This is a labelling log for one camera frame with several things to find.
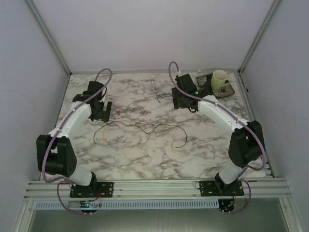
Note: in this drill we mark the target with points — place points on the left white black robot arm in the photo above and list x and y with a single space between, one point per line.
55 154

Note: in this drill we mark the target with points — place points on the left aluminium frame post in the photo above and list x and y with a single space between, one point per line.
47 33

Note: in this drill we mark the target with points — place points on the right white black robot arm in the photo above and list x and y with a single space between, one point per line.
246 138

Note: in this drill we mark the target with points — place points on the blue slotted cable duct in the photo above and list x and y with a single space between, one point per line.
132 204

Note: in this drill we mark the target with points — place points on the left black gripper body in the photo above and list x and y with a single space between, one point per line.
96 114

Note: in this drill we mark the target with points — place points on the right black circuit board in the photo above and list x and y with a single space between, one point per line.
226 206

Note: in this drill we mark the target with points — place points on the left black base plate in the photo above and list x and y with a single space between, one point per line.
105 189

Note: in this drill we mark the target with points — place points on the right aluminium frame post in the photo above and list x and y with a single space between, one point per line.
260 34

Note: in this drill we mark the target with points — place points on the left green circuit board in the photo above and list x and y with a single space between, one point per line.
90 204

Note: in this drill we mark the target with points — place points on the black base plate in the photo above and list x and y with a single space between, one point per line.
105 189
208 188

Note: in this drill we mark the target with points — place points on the light green mug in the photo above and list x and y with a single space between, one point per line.
219 79

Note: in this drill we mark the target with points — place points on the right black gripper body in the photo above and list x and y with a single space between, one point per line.
178 99

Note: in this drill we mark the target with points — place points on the aluminium frame post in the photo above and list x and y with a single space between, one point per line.
47 33
260 34

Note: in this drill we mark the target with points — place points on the aluminium front rail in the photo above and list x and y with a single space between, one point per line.
166 189

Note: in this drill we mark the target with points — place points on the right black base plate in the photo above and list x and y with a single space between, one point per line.
208 188

